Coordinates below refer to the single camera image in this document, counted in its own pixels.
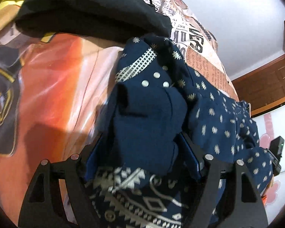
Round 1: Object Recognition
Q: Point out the black garment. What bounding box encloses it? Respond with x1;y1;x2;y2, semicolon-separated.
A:
14;0;173;44

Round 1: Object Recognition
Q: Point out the navy patterned hooded garment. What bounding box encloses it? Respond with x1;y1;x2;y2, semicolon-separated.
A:
84;35;275;228

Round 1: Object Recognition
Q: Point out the printed blanket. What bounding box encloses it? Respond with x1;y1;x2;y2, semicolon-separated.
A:
0;0;240;228

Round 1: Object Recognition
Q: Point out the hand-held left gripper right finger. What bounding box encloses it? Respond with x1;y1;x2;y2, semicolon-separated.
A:
178;132;269;228

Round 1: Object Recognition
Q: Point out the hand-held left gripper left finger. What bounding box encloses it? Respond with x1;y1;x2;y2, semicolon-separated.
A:
18;133;105;228

